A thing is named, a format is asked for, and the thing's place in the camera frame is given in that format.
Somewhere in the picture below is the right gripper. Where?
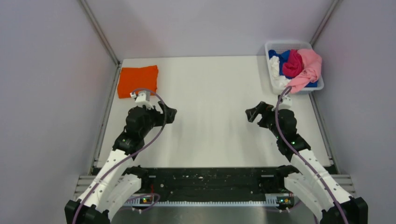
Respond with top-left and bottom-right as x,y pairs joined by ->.
246,101 -> 283,139

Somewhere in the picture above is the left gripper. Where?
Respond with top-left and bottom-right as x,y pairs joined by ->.
140,100 -> 177,137

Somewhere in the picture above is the pink t shirt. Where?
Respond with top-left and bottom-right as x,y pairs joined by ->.
286,49 -> 322,94

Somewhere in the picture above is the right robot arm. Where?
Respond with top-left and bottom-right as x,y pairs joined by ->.
245,102 -> 368,224

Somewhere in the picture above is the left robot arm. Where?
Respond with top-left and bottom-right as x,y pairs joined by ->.
64,101 -> 177,224

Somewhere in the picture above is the white plastic basket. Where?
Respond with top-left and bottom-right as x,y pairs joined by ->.
264,40 -> 324,95

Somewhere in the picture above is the white t shirt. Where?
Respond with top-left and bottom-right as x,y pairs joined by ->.
269,56 -> 290,88

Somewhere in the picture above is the folded orange t shirt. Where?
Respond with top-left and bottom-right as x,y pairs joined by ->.
117,65 -> 159,99

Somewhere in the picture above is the magenta t shirt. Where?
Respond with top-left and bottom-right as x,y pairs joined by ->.
282,49 -> 303,79

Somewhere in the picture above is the blue t shirt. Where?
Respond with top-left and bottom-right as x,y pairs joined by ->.
268,49 -> 318,88

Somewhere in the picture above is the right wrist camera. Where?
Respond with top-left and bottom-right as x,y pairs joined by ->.
277,95 -> 292,110

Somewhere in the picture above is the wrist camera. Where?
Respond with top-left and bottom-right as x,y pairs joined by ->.
130,91 -> 154,110
277,95 -> 292,110

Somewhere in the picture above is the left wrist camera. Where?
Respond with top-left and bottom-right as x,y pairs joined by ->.
130,91 -> 154,110

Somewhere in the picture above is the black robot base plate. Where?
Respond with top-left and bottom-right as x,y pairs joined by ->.
138,167 -> 294,204

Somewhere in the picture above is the white cable duct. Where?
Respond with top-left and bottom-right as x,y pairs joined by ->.
123,193 -> 294,208

